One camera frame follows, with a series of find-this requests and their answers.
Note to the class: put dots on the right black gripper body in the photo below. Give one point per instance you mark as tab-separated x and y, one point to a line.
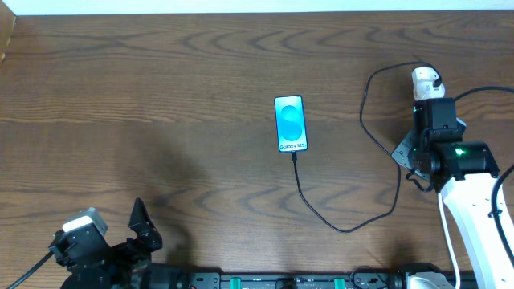
434	107

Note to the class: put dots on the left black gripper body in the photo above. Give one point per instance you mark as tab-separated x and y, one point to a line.
121	249

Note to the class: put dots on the blue Galaxy smartphone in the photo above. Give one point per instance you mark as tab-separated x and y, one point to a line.
290	124

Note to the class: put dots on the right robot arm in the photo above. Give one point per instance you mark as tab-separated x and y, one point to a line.
466	178

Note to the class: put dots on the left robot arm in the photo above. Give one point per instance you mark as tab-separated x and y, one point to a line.
150	275

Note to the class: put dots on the white USB charger plug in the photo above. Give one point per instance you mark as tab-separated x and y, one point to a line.
427	84

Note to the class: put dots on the cardboard box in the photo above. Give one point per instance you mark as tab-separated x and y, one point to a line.
7	22

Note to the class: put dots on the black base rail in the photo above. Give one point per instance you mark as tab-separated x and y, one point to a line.
361	278

